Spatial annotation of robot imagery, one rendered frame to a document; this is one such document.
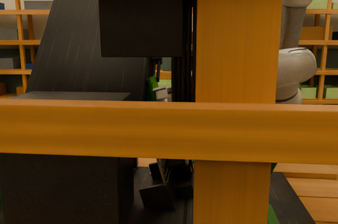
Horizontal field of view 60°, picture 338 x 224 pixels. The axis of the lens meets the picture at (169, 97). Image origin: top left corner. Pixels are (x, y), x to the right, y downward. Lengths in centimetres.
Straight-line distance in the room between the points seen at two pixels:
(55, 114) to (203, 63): 27
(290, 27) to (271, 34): 87
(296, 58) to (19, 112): 66
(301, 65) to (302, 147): 37
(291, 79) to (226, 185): 39
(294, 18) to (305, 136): 91
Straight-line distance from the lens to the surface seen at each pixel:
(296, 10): 137
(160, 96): 85
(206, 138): 49
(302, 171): 125
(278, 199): 102
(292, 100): 92
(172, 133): 49
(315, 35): 653
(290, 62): 84
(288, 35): 141
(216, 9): 52
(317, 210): 105
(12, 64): 674
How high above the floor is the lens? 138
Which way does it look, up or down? 11 degrees down
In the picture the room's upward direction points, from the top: straight up
